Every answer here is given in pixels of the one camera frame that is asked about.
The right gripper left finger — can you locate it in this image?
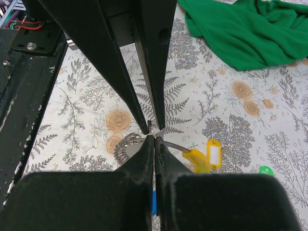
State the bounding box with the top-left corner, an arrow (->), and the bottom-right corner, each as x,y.
3,135 -> 154,231

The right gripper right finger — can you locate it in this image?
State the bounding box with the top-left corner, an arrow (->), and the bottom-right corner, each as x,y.
154,137 -> 300,231

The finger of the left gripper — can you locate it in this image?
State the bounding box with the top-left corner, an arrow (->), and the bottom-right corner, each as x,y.
40,0 -> 147,134
134,0 -> 177,129

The yellow key tag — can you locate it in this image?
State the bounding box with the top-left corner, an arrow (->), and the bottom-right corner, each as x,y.
206,139 -> 228,170

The light green key tag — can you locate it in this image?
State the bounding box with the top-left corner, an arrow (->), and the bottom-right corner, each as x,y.
258,166 -> 275,176

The floral table mat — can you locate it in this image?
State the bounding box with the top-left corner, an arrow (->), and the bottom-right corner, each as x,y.
22,7 -> 308,231

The green cloth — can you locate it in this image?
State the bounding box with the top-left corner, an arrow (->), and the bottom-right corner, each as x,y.
179,0 -> 308,71

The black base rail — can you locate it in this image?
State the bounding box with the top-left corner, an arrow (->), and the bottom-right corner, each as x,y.
0,23 -> 67,205

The aluminium frame rail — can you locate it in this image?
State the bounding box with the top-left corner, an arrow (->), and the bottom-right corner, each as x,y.
0,0 -> 26,28

